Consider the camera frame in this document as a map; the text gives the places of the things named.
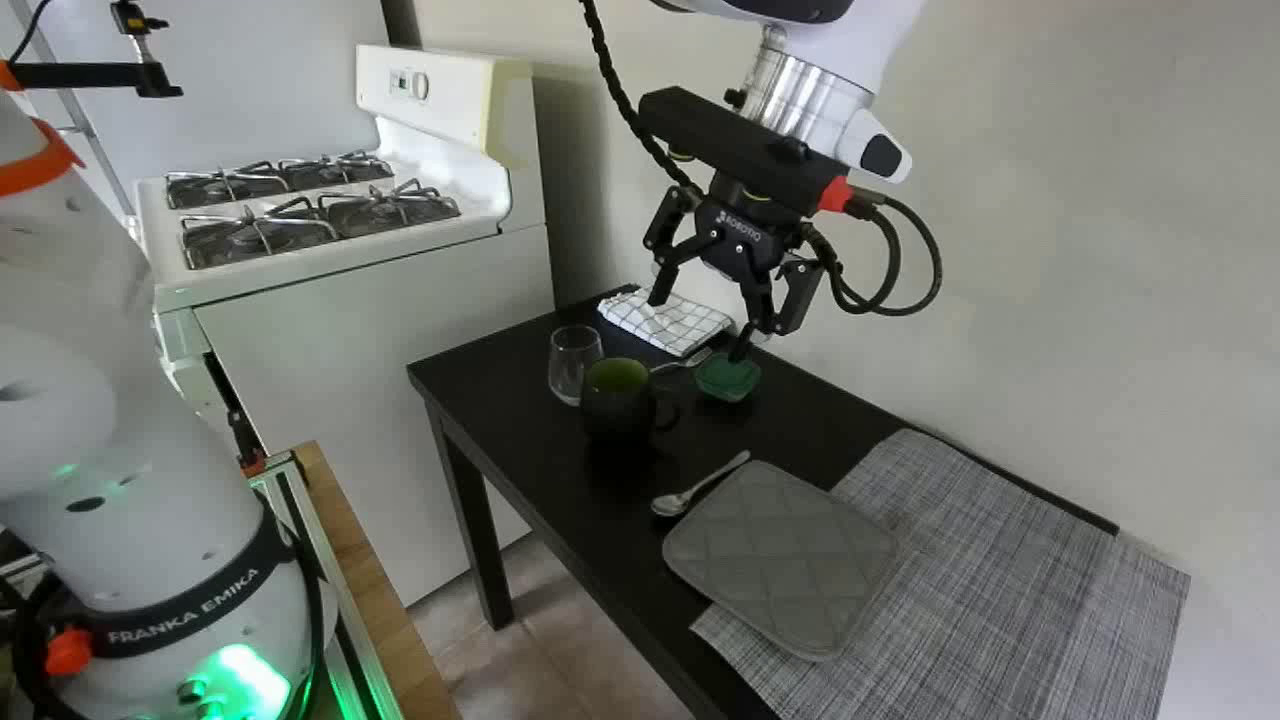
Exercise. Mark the white checked dish towel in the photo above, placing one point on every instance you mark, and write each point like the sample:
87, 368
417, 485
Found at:
666, 321

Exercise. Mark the silver metal spoon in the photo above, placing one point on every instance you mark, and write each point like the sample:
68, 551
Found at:
693, 489

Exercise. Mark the dark mug green inside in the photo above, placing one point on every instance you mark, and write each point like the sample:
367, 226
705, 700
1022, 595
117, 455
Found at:
623, 401

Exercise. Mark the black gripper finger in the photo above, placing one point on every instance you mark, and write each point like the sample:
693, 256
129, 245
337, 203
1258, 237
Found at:
790, 296
666, 275

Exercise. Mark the clear glass cup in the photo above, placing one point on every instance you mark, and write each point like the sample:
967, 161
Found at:
575, 360

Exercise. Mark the white gas stove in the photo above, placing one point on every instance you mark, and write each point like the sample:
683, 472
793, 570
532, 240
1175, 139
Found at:
345, 344

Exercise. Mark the wooden robot platform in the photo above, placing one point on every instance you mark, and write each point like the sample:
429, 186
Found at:
375, 601

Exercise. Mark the black stove burner grate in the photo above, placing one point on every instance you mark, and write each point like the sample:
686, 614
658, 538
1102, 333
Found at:
274, 173
322, 220

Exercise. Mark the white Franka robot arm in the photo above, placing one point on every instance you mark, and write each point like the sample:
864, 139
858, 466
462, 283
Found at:
105, 533

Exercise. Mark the large grey woven placemat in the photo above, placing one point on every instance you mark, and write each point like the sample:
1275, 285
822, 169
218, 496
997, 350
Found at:
987, 601

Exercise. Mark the black table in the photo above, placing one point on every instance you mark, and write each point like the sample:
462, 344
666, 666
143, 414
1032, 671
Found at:
532, 414

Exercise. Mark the black camera on stand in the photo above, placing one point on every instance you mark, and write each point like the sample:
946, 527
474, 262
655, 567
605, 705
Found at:
92, 79

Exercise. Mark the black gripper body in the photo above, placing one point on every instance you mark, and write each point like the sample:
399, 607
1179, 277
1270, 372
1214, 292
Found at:
746, 226

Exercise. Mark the small green lid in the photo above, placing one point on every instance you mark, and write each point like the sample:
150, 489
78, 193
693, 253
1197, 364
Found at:
728, 380

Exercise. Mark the small grey quilted mat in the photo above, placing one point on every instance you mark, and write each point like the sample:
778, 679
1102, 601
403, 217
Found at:
782, 555

